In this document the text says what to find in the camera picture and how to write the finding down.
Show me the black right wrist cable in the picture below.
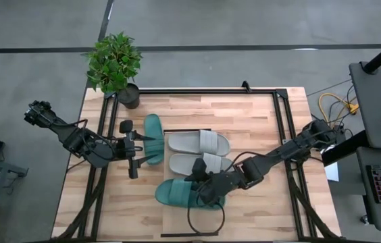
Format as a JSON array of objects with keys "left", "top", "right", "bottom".
[{"left": 186, "top": 197, "right": 226, "bottom": 236}]

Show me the green leafy plant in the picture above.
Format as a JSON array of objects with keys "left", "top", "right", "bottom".
[{"left": 82, "top": 32, "right": 143, "bottom": 96}]

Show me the grey desk top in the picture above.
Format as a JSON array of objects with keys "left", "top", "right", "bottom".
[{"left": 348, "top": 61, "right": 381, "bottom": 151}]

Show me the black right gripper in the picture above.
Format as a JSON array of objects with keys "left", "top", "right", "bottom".
[{"left": 184, "top": 157, "right": 244, "bottom": 207}]

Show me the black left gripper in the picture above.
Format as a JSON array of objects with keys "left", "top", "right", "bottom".
[{"left": 114, "top": 119, "right": 160, "bottom": 180}]

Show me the yellow cable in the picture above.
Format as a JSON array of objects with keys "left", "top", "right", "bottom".
[{"left": 317, "top": 92, "right": 360, "bottom": 125}]

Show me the black plant pot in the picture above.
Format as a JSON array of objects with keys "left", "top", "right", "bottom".
[{"left": 117, "top": 83, "right": 141, "bottom": 110}]

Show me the white paper sheet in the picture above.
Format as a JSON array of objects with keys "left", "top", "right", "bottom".
[{"left": 324, "top": 161, "right": 340, "bottom": 183}]

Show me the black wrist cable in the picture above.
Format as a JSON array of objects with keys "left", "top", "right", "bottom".
[
  {"left": 186, "top": 197, "right": 226, "bottom": 236},
  {"left": 60, "top": 118, "right": 119, "bottom": 149}
]

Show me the green rubber slide sandal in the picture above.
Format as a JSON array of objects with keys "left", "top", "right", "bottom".
[
  {"left": 154, "top": 178, "right": 227, "bottom": 211},
  {"left": 143, "top": 113, "right": 166, "bottom": 167}
]

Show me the black aluminium table frame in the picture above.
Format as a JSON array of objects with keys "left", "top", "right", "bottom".
[{"left": 51, "top": 86, "right": 345, "bottom": 243}]

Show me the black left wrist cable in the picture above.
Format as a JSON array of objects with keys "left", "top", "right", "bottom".
[{"left": 60, "top": 118, "right": 119, "bottom": 149}]

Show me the grey metal stand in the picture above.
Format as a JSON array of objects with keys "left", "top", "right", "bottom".
[{"left": 0, "top": 153, "right": 29, "bottom": 243}]

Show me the grey rubber slide sandal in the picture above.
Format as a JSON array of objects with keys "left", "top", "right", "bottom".
[
  {"left": 168, "top": 129, "right": 231, "bottom": 157},
  {"left": 168, "top": 152, "right": 235, "bottom": 177}
]

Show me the thin black floor cable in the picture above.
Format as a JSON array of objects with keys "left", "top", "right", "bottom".
[{"left": 306, "top": 79, "right": 353, "bottom": 97}]

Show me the black desk support beam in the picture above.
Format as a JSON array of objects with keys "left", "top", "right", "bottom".
[{"left": 321, "top": 130, "right": 370, "bottom": 167}]

